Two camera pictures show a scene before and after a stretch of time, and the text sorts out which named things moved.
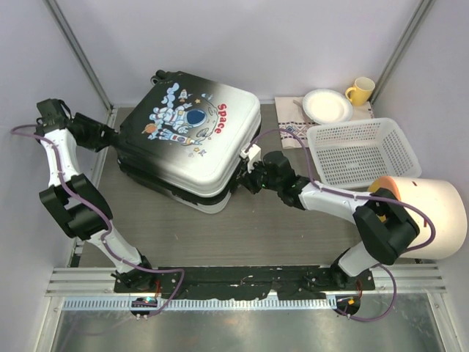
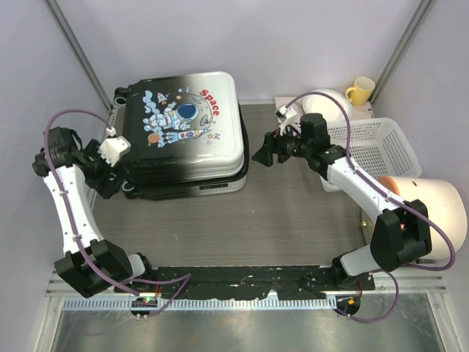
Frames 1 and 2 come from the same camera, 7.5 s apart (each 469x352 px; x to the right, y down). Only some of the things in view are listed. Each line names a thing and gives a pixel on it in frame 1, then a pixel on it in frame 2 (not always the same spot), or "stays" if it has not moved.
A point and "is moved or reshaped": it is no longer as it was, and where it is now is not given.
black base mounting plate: [228, 282] stays
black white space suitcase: [185, 138] is moved or reshaped
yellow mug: [361, 92] stays
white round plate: [327, 106] stays
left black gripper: [95, 131] → [104, 185]
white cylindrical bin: [445, 199] stays
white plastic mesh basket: [357, 153] stays
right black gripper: [249, 178] → [265, 155]
